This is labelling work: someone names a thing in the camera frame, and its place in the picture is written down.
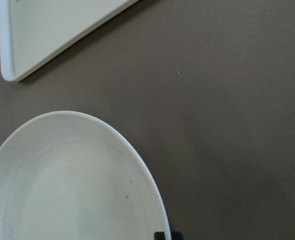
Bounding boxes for cream round plate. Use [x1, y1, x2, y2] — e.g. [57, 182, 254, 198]
[0, 111, 171, 240]

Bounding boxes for cream rabbit tray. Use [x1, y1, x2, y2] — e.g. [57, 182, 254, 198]
[0, 0, 135, 82]

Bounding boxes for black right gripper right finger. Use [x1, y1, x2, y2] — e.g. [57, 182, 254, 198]
[171, 231, 183, 240]

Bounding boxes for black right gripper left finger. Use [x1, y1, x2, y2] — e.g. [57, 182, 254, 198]
[154, 231, 165, 240]

